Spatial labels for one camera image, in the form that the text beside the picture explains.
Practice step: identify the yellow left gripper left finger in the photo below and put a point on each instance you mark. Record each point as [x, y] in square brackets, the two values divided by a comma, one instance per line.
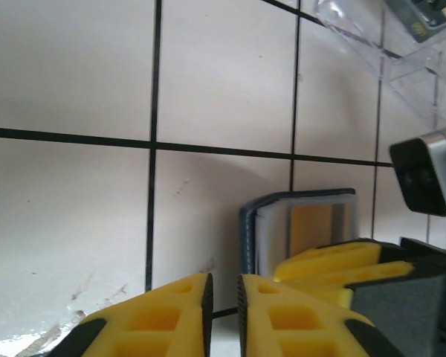
[163, 320]

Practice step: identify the dark credit card with print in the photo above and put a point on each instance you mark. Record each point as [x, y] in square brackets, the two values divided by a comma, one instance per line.
[420, 22]

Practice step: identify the clear acrylic card stand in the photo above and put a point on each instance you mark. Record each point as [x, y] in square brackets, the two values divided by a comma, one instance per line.
[405, 70]

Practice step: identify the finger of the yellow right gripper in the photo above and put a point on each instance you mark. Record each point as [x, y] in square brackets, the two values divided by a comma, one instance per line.
[357, 279]
[331, 256]

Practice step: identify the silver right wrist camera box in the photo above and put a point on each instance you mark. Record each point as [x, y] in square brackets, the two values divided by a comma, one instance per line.
[420, 178]

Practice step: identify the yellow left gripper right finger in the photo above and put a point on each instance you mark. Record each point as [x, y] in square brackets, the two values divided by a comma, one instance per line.
[304, 323]

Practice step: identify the blue leather card holder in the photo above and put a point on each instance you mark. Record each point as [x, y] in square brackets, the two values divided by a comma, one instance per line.
[247, 241]

